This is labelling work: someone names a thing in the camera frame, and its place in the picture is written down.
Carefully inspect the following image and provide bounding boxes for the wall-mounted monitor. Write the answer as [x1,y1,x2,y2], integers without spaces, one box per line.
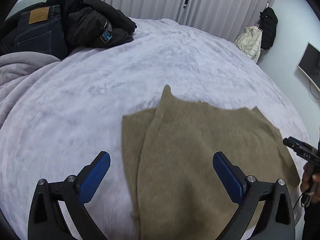
[297,41,320,92]

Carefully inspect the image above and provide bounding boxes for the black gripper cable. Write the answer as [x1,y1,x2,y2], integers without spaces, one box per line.
[292,192,304,208]

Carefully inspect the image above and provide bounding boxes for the black hanging coat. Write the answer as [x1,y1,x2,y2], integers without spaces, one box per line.
[259,7,279,51]

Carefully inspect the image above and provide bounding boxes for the person's right hand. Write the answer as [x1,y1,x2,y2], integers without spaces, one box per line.
[300,162,320,193]

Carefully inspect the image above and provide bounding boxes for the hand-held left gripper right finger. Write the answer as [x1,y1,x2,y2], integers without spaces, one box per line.
[212,151,297,240]

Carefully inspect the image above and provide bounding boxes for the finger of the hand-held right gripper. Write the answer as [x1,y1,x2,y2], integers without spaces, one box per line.
[283,136,302,152]

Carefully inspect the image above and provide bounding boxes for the beige knit sweater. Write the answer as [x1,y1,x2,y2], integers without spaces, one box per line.
[121,85,301,240]

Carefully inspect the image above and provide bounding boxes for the black padded jacket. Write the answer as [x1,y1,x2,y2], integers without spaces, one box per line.
[46,0,138,53]

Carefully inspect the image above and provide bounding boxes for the cream puffer jacket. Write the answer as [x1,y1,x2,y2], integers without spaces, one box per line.
[233,25,263,64]

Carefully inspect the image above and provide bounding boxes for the dark blue jeans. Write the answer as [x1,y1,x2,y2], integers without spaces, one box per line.
[0,4,70,61]

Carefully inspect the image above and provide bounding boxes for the grey fleece blanket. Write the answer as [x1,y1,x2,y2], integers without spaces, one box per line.
[0,52,62,128]

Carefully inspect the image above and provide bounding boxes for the black monitor cable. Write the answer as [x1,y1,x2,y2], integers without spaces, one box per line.
[309,80,320,98]

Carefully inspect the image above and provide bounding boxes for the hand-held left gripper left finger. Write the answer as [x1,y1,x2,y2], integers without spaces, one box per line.
[27,151,111,240]

